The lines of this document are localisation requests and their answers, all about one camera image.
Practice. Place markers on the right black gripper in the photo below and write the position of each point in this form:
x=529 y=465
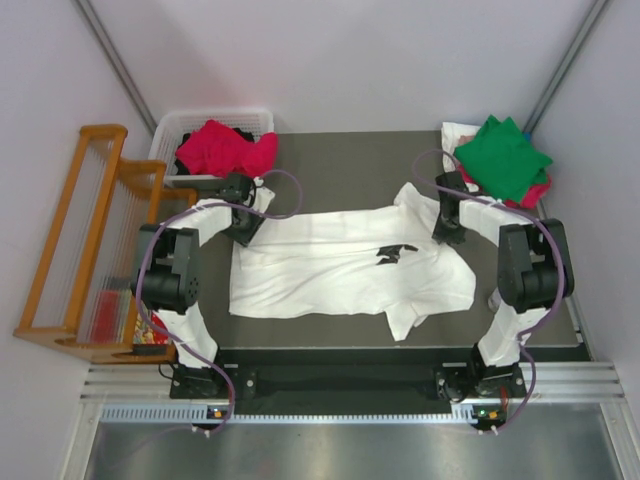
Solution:
x=441 y=234

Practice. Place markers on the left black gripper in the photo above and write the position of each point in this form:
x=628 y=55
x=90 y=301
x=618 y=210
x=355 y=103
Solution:
x=245 y=228

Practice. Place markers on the white t-shirt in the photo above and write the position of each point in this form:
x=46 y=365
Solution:
x=451 y=135
x=326 y=263

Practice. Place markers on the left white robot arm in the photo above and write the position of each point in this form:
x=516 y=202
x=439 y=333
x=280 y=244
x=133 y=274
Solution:
x=165 y=279

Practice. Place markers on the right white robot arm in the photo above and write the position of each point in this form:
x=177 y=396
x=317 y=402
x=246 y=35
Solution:
x=534 y=274

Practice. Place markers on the pink t-shirt in basket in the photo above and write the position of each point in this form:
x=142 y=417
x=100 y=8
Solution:
x=262 y=155

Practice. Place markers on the white plastic laundry basket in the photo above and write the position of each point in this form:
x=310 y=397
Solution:
x=175 y=124

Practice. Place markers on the clear plastic cup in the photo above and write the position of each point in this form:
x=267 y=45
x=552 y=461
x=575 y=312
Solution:
x=493 y=303

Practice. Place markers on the folded white t-shirt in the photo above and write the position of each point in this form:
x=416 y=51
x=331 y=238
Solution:
x=451 y=135

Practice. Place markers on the folded green t-shirt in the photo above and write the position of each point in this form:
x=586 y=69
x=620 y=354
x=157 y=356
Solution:
x=501 y=159

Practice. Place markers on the folded pink t-shirt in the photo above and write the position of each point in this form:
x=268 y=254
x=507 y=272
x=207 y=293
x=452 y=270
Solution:
x=540 y=186

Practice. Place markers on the colourful book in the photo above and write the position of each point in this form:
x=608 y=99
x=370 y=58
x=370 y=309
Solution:
x=150 y=330

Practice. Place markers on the wooden rack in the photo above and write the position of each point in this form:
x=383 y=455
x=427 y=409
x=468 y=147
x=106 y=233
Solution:
x=80 y=301

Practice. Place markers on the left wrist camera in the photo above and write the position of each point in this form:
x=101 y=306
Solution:
x=263 y=197

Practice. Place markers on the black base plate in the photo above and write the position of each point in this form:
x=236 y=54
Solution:
x=348 y=381

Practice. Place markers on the white slotted cable duct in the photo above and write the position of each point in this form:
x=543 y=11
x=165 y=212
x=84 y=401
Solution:
x=211 y=415

